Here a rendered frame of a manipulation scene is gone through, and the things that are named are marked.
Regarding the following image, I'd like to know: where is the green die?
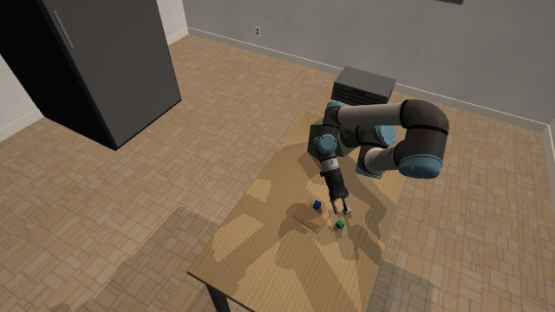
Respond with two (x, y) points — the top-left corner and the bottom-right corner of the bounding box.
(336, 219), (345, 230)

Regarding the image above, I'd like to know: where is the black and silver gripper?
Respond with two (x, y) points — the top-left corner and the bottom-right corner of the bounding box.
(320, 158), (349, 214)

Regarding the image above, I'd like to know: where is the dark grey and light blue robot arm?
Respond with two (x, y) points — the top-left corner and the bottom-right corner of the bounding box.
(314, 100), (449, 179)

